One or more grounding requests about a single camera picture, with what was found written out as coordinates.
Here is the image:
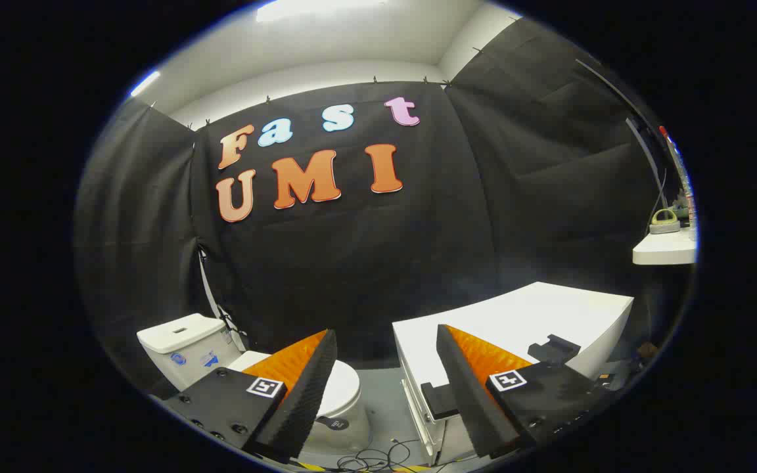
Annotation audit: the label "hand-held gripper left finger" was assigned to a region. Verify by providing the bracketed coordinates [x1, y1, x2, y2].
[160, 328, 340, 462]

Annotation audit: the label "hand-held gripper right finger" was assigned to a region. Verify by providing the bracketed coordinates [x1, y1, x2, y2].
[436, 324, 619, 459]

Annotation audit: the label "white toilet lid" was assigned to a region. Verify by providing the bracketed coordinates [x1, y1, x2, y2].
[229, 351, 361, 433]

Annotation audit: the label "white toilet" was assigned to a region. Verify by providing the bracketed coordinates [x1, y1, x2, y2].
[137, 313, 371, 455]

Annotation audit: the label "white drawer cabinet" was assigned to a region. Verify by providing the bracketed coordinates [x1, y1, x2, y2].
[392, 282, 635, 467]

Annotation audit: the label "white pole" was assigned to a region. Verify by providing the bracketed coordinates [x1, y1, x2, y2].
[198, 244, 249, 352]

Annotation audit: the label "black backdrop cloth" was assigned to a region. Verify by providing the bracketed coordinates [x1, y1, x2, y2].
[75, 20, 688, 395]

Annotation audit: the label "clear bottle with red cap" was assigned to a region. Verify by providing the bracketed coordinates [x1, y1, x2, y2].
[658, 125, 698, 240]

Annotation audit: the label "small ceiling light panel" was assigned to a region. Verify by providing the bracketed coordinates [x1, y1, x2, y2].
[130, 70, 161, 97]

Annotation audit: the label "large ceiling light panel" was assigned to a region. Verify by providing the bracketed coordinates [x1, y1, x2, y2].
[257, 0, 386, 22]

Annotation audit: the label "black cabinet handle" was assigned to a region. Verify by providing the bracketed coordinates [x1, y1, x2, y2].
[421, 382, 461, 421]
[528, 334, 582, 365]

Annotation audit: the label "black floor cables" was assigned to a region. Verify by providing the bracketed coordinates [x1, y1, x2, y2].
[336, 439, 432, 472]

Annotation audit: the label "white wall shelf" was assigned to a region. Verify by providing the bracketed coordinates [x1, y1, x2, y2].
[633, 230, 698, 265]

